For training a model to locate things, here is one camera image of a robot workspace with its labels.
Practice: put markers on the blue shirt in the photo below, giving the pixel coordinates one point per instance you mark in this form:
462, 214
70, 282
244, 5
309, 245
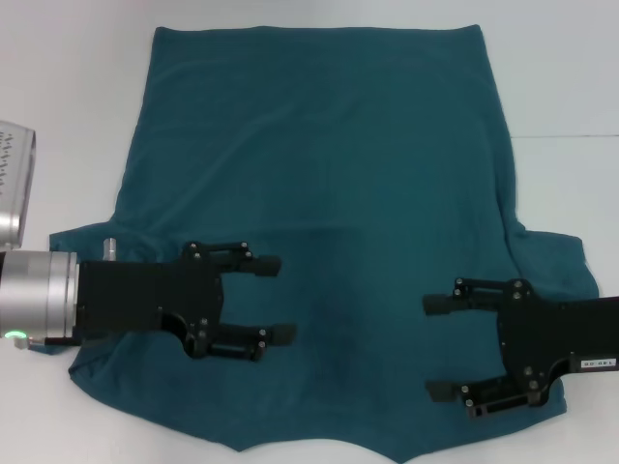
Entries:
314, 169

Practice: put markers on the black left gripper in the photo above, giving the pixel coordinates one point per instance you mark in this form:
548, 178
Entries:
135, 295

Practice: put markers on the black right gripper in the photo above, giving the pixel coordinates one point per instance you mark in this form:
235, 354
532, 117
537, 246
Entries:
570, 333

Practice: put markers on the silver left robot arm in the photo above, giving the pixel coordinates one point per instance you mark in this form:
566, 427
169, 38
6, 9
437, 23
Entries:
38, 295

